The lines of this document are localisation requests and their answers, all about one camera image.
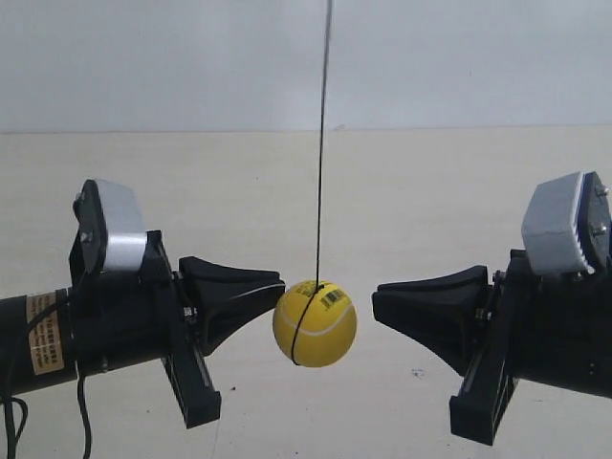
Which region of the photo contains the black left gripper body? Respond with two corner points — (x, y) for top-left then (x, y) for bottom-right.
(1, 230), (221, 428)

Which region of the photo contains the silver right gripper camera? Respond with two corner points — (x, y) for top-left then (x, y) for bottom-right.
(521, 171), (611, 275)

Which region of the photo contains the silver left gripper camera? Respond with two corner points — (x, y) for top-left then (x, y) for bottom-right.
(73, 178), (147, 273)

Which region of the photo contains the yellow tennis ball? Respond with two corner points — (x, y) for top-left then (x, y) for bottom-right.
(273, 280), (358, 368)

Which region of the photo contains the black hanging string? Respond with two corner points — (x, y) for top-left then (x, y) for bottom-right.
(290, 0), (334, 367)

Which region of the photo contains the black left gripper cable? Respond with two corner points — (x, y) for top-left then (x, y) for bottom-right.
(0, 267), (95, 459)

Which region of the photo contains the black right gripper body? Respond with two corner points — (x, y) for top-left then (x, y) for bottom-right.
(449, 250), (611, 446)

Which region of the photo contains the silver gripper camera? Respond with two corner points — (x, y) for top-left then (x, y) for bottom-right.
(521, 171), (611, 275)
(73, 178), (147, 273)

